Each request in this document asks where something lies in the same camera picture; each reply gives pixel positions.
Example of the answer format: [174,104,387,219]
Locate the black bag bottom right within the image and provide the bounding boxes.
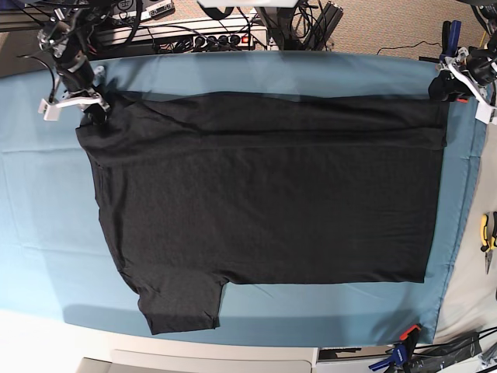
[403,332,482,373]

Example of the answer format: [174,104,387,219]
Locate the orange blue clamp bottom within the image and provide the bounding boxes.
[369,323,422,372]

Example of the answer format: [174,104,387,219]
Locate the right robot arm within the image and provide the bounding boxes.
[37,4,110,124]

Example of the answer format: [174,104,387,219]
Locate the black T-shirt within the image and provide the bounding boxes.
[76,92,450,334]

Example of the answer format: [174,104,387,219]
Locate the white power strip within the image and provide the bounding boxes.
[159,32,267,54]

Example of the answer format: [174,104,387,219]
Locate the yellow handled pliers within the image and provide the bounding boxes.
[480,211,496,274]

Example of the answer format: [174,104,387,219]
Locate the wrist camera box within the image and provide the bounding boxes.
[475,103,497,125]
[38,99,61,121]

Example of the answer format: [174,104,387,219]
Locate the blue table cloth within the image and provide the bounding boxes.
[1,51,487,347]

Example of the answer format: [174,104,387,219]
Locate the blue black clamp top right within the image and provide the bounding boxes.
[439,20,462,62]

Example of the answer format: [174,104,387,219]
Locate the white box bottom edge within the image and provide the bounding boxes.
[77,350,314,373]

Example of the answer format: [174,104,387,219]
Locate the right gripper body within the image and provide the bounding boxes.
[54,64,109,111]

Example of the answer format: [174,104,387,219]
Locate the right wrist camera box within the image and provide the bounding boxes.
[38,99,61,121]

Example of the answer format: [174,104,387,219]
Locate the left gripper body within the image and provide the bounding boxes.
[436,47,496,106]

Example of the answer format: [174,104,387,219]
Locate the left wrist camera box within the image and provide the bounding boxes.
[475,103,497,125]

